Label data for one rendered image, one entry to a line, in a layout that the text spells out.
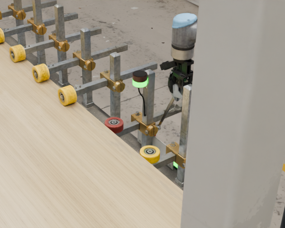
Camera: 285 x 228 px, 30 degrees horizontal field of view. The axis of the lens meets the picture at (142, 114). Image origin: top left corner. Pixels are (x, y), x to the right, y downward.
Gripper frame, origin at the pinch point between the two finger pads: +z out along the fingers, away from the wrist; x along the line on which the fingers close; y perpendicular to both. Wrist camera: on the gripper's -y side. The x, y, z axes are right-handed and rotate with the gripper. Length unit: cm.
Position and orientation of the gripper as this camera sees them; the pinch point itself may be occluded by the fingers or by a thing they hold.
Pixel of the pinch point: (176, 97)
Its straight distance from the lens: 223.7
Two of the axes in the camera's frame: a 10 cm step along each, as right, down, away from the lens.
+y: 6.0, 4.4, -6.7
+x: 8.0, -3.1, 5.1
